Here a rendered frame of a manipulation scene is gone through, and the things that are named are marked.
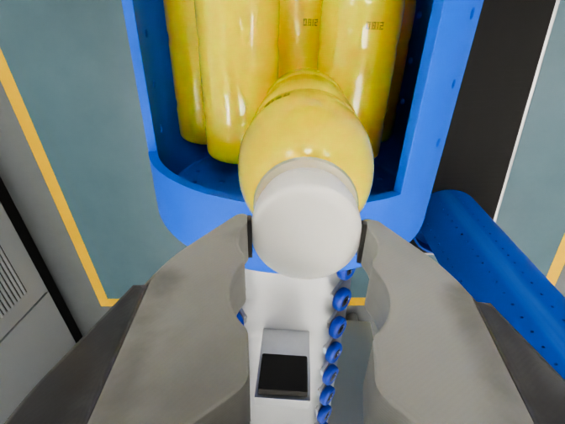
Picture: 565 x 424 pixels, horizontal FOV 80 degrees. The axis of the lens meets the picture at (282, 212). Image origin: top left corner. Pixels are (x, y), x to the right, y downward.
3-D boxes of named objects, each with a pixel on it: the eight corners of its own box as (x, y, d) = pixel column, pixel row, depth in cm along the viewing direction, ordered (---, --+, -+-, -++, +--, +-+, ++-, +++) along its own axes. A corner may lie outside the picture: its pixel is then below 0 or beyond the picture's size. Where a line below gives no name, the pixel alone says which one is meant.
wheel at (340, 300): (330, 311, 64) (339, 317, 63) (332, 294, 61) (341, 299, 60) (342, 299, 67) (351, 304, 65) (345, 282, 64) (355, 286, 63)
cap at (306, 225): (372, 237, 13) (381, 266, 12) (282, 269, 14) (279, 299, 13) (334, 150, 12) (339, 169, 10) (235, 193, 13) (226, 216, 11)
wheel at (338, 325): (326, 339, 67) (335, 345, 66) (328, 323, 65) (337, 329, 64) (338, 325, 70) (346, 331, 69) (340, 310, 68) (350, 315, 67)
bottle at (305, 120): (357, 129, 30) (425, 257, 13) (285, 162, 31) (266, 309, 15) (326, 49, 27) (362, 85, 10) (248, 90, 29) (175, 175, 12)
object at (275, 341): (263, 335, 75) (254, 405, 61) (263, 322, 73) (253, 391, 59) (308, 338, 74) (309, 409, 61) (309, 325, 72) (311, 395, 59)
